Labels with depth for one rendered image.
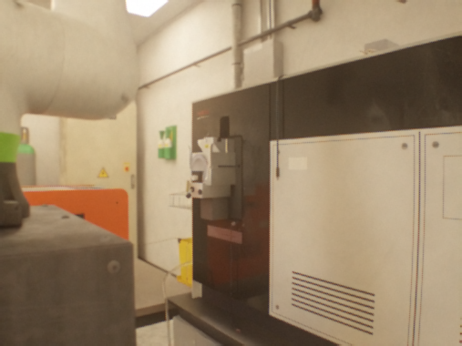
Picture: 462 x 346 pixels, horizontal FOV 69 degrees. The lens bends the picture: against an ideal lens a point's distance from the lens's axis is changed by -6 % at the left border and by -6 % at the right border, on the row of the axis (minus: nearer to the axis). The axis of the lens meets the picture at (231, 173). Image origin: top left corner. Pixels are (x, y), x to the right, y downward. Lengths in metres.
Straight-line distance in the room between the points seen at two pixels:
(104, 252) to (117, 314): 0.05
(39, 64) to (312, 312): 0.77
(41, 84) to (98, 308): 0.26
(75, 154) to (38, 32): 3.63
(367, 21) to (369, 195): 1.60
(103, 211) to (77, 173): 2.76
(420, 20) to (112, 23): 1.77
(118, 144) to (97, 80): 3.74
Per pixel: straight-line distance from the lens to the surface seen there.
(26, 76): 0.43
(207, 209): 1.08
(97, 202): 1.29
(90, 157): 4.09
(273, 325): 1.08
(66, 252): 0.26
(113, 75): 0.48
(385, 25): 2.19
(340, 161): 0.81
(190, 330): 1.26
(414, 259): 0.75
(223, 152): 1.06
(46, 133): 4.38
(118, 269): 0.26
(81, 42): 0.47
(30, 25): 0.44
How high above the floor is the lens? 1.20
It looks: 1 degrees down
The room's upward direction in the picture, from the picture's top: straight up
